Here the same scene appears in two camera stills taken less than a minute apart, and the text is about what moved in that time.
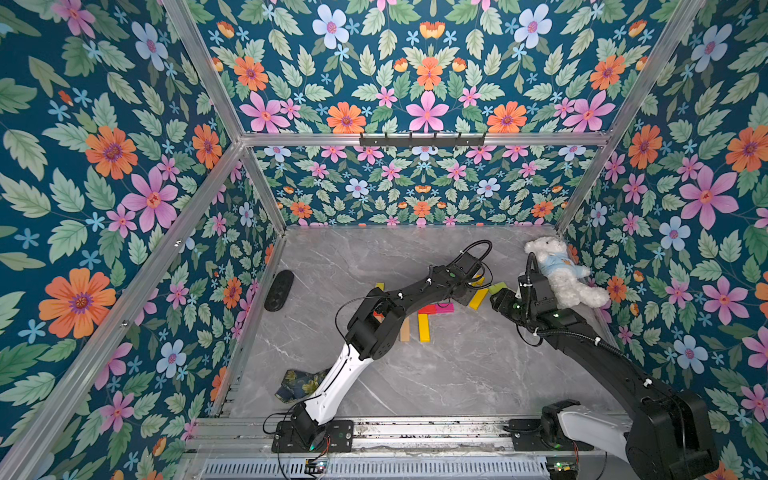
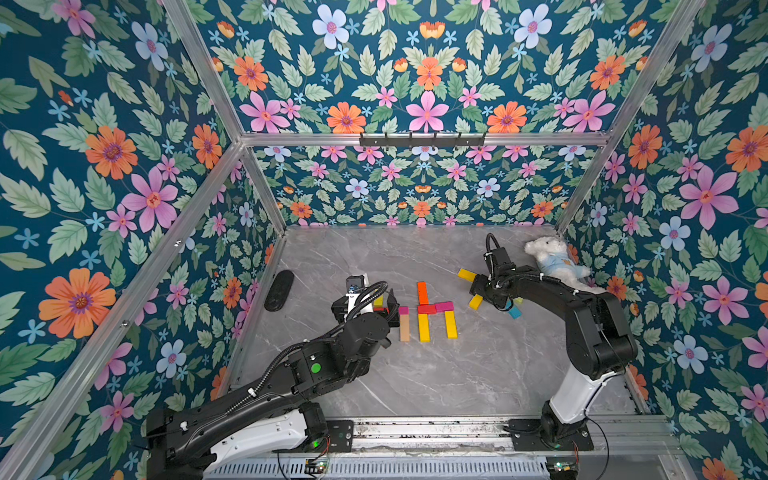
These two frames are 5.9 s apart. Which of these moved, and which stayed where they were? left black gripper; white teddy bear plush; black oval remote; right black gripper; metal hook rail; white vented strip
Moved: left black gripper; right black gripper
Stayed: metal hook rail; white teddy bear plush; black oval remote; white vented strip
